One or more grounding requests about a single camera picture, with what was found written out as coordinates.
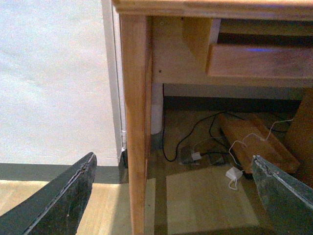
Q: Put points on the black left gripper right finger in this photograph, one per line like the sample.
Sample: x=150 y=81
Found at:
x=287 y=201

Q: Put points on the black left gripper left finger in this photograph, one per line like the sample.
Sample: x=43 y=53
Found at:
x=58 y=207

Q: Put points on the white charger adapter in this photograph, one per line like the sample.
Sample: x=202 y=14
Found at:
x=234 y=174

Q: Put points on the wooden plank on floor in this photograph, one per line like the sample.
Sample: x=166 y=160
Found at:
x=251 y=137

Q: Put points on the grey power strip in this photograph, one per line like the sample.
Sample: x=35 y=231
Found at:
x=210 y=158

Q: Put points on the white plug on strip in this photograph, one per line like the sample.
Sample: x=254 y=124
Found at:
x=196 y=156

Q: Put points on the wooden keyboard tray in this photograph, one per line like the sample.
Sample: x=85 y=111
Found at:
x=260 y=61

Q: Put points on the wooden desk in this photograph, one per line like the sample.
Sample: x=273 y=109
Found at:
x=200 y=30

